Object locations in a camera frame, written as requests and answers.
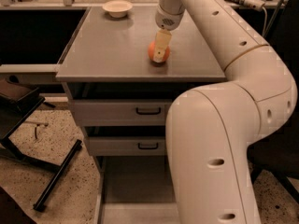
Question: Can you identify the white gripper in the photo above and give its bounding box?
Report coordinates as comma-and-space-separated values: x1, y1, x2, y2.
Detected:
153, 5, 185, 63

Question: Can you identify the orange fruit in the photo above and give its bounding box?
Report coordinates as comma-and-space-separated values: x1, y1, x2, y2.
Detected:
148, 41, 170, 63

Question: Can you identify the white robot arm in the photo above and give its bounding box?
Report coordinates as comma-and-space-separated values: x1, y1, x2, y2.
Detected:
156, 0, 297, 224

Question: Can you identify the grey drawer cabinet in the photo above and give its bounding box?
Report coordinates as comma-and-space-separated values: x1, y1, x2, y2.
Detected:
55, 5, 227, 224

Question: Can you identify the top grey drawer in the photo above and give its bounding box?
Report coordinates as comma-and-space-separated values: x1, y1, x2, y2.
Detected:
67, 82, 174, 127

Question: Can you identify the grey drawer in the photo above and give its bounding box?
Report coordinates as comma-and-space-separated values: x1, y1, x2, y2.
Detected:
93, 156, 180, 224
67, 82, 174, 127
84, 126, 165, 156

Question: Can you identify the middle grey drawer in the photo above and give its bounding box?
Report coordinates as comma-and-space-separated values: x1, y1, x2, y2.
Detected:
84, 126, 165, 156

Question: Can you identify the bottom grey drawer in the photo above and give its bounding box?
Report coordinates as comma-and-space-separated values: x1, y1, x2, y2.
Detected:
93, 156, 180, 224

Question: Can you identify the white bowl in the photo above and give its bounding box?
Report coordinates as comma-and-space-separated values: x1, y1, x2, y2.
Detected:
103, 0, 133, 19

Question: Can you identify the black metal stand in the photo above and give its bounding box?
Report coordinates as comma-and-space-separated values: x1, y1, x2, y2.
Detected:
0, 77, 83, 213

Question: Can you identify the black office chair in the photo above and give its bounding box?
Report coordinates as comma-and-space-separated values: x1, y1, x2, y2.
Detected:
247, 0, 299, 203

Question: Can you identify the white cable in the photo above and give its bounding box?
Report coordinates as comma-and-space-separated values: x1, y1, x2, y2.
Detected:
261, 7, 269, 37

